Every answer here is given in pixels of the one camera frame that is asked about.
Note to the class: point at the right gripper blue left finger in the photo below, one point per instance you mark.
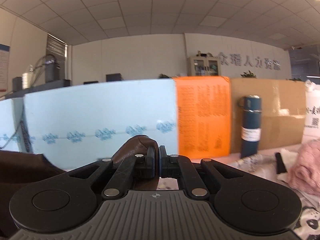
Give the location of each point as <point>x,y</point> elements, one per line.
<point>150,162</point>

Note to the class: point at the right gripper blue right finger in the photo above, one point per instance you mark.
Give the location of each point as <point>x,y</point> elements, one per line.
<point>163,162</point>

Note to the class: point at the brown leather jacket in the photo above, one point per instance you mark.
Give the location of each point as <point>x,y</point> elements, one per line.
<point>20,169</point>

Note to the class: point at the orange cardboard box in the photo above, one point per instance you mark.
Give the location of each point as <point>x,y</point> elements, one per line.
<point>203,116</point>

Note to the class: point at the dark blue thermos bottle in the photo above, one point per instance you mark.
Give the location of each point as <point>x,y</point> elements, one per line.
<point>251,106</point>

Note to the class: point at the glass door cabinet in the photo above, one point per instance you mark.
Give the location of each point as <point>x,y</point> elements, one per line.
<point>204,66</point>

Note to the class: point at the patterned bed sheet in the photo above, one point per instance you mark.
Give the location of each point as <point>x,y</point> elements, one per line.
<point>246,199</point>

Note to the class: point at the brown cardboard box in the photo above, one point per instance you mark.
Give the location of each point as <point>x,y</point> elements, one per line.
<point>283,111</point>

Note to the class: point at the pink knitted sweater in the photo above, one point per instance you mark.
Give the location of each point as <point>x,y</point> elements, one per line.
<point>304,174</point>

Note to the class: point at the white shopping bag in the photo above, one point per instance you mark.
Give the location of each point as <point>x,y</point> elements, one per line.
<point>311,126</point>

